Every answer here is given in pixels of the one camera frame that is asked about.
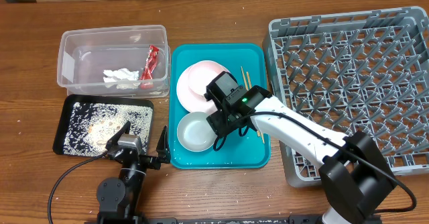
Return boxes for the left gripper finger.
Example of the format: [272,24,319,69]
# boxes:
[156,125,171,164]
[107,121,131,144]

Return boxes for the grey bowl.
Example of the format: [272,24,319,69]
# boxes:
[177,112,217,152]

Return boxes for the rice and food scraps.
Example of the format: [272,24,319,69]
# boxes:
[62,102,153,157]

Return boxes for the white napkin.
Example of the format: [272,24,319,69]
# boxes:
[103,68,140,89]

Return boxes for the small pink plate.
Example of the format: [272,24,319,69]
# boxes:
[188,60,229,96]

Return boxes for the red snack wrapper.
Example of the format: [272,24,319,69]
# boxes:
[139,45,160,89]

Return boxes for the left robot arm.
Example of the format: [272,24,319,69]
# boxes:
[97,122,171,223]

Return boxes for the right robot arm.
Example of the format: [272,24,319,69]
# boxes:
[204,86,397,223]

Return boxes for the black food waste tray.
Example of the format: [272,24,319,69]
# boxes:
[52,95,154,155]

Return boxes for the clear plastic waste bin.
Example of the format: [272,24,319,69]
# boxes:
[57,25,170,98]

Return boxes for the grey dishwasher rack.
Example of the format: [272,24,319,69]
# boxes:
[263,6,428,176]

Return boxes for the large white round plate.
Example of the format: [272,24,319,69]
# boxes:
[176,67,217,115]

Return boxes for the teal plastic serving tray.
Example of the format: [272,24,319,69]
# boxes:
[168,43,271,170]

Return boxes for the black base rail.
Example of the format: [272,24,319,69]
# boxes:
[83,214,383,224]

